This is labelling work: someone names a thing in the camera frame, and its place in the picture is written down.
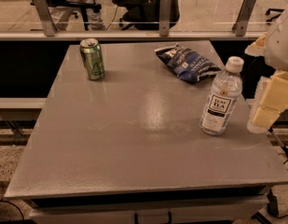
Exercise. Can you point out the right metal glass bracket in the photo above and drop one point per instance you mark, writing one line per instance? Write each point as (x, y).
(240, 26)

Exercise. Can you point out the left metal glass bracket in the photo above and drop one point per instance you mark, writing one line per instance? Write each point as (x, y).
(48, 25)

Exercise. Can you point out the middle metal glass bracket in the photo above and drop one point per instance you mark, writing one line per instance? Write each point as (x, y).
(164, 17)

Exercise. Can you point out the clear plastic tea bottle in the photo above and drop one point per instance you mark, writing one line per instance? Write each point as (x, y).
(224, 94)

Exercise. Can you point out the metal rod with black tip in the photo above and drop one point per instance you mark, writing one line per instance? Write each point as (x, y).
(280, 143)

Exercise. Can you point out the blue chip bag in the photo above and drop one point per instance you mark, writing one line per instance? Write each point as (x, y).
(187, 64)

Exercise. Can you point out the metal glass bracket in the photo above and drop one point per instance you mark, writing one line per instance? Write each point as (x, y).
(240, 26)
(48, 25)
(164, 17)

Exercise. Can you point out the green soda can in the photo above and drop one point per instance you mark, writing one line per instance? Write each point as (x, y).
(92, 58)

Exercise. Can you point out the black office chair middle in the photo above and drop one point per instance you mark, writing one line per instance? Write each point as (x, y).
(144, 14)

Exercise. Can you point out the white cabinet under table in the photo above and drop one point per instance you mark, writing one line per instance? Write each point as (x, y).
(168, 210)

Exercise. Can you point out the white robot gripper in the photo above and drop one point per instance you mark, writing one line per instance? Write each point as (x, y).
(281, 48)

